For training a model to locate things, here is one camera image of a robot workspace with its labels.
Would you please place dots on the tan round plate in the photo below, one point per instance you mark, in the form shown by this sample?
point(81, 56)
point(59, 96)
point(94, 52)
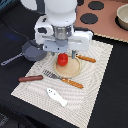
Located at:
point(71, 69)

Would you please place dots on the white toy fish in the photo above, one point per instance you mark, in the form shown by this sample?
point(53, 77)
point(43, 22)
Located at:
point(55, 96)

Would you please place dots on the beige woven placemat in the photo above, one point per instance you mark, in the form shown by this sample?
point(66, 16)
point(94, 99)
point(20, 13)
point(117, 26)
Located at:
point(80, 101)

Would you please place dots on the beige bowl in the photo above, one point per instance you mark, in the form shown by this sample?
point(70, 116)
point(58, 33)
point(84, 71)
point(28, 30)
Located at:
point(122, 14)

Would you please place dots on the grey frying pan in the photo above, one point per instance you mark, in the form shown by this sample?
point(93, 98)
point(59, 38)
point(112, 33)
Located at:
point(31, 51)

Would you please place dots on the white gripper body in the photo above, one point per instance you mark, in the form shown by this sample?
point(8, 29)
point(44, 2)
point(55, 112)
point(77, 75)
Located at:
point(61, 39)

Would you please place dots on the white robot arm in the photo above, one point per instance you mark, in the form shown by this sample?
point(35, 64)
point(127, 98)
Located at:
point(58, 12)

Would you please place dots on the red toy tomato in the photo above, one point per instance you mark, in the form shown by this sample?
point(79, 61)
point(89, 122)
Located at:
point(62, 59)

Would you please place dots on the fork with orange handle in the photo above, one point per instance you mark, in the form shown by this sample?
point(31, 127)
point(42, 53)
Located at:
point(66, 80)

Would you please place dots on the knife with orange handle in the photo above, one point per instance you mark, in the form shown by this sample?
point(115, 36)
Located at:
point(86, 58)

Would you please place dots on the brown toy sausage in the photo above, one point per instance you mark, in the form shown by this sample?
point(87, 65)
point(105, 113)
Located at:
point(30, 78)

